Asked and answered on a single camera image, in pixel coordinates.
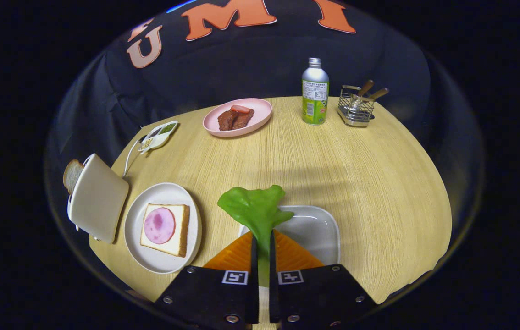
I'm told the white round plate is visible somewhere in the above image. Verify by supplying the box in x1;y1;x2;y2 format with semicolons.
124;182;203;275

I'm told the white toaster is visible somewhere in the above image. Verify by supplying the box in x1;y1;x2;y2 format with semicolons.
67;153;130;244

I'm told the pink ham slice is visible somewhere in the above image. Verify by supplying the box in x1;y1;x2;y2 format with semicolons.
144;207;176;245

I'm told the silver green drink bottle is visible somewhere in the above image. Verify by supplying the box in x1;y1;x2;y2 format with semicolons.
301;58;330;126

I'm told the white power cable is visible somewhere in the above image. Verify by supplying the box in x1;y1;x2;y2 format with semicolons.
122;135;147;178

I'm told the wooden-handled utensil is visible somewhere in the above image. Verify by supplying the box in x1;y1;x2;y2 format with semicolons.
349;80;375;113
356;88;389;110

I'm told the toasted bread slice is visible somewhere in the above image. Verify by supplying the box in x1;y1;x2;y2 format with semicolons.
63;159;85;195

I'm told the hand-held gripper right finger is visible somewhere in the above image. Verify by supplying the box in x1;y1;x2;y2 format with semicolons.
268;229;377;330

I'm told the white bread slice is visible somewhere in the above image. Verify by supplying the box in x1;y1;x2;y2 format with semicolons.
140;203;191;258

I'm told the black backdrop cloth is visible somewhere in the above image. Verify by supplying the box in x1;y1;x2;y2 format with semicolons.
44;0;485;220

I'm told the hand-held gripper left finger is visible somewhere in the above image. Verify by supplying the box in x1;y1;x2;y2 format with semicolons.
154;231;260;330

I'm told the pink plate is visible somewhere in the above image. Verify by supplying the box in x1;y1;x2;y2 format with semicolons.
203;98;273;138

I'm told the green lettuce leaf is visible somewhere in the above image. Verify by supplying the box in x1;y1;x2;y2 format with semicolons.
217;185;295;287

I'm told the white square dish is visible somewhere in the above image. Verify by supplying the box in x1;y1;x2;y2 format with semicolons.
238;205;341;266

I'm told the metal wire basket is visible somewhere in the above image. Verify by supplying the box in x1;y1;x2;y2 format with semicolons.
337;85;376;128

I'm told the white divided dish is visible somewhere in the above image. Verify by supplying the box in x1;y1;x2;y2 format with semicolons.
138;120;179;154

